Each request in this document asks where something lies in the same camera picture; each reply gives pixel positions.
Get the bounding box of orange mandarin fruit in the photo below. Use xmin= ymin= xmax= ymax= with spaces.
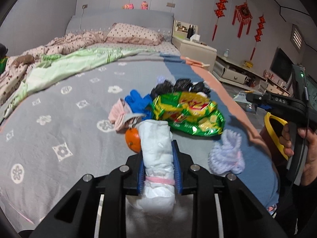
xmin=125 ymin=128 xmax=141 ymax=153

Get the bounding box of green yellow chip bag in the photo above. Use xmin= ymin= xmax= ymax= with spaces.
xmin=152 ymin=92 xmax=225 ymax=137

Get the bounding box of blue rubber glove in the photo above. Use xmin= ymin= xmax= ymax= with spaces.
xmin=125 ymin=89 xmax=153 ymax=120

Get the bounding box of black plastic bag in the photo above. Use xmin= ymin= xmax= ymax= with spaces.
xmin=150 ymin=80 xmax=174 ymax=100
xmin=173 ymin=79 xmax=211 ymax=98

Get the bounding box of right hand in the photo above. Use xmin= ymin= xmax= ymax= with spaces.
xmin=279 ymin=124 xmax=317 ymax=186

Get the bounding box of black television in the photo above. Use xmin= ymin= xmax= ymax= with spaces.
xmin=270 ymin=48 xmax=293 ymax=82

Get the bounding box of lavender knitted sock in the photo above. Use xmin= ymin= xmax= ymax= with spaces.
xmin=208 ymin=130 xmax=245 ymax=176
xmin=157 ymin=76 xmax=166 ymax=84

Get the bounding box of pink grey sock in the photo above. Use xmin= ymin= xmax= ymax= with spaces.
xmin=108 ymin=98 xmax=146 ymax=132

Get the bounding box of yellow toy on stand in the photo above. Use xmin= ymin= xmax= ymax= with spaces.
xmin=243 ymin=61 xmax=254 ymax=69

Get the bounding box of white tv stand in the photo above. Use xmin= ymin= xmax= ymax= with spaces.
xmin=212 ymin=55 xmax=290 ymax=96

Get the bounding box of small white bottle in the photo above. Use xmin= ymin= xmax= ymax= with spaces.
xmin=223 ymin=49 xmax=229 ymax=58

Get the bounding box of red chinese knot right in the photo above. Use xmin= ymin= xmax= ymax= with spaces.
xmin=250 ymin=15 xmax=266 ymax=61

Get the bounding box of red chinese knot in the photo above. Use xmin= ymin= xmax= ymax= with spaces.
xmin=250 ymin=15 xmax=266 ymax=61
xmin=212 ymin=0 xmax=228 ymax=41
xmin=232 ymin=0 xmax=253 ymax=38

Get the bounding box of grey flower pattern blanket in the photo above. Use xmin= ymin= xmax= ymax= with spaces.
xmin=1 ymin=53 xmax=278 ymax=231

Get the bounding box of beige bedside cabinet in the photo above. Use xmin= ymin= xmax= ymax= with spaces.
xmin=171 ymin=36 xmax=217 ymax=72

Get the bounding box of red chinese knot centre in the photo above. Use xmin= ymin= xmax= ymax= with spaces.
xmin=232 ymin=0 xmax=253 ymax=38

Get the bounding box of white tissue box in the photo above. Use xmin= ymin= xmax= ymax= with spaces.
xmin=190 ymin=34 xmax=201 ymax=43

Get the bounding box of black thermos bottle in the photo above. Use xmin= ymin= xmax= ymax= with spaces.
xmin=186 ymin=25 xmax=194 ymax=39

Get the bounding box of red chinese knot left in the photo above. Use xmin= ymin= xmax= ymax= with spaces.
xmin=212 ymin=0 xmax=228 ymax=41

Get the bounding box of green floral quilt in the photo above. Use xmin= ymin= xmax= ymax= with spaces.
xmin=1 ymin=47 xmax=155 ymax=118

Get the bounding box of pink dotted pillow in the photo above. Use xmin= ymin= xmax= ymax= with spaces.
xmin=106 ymin=23 xmax=164 ymax=46

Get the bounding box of grey bed headboard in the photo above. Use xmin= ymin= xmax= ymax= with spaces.
xmin=66 ymin=9 xmax=174 ymax=41

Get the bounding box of pink doll toy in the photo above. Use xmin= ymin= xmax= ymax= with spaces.
xmin=141 ymin=1 xmax=148 ymax=10
xmin=122 ymin=4 xmax=134 ymax=10

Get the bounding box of pink dotted duvet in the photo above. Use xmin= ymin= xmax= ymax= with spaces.
xmin=1 ymin=30 xmax=107 ymax=105

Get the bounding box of green orange folded quilt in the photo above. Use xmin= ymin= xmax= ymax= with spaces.
xmin=0 ymin=57 xmax=8 ymax=75

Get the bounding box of black cushion on quilt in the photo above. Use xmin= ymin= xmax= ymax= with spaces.
xmin=0 ymin=44 xmax=8 ymax=59

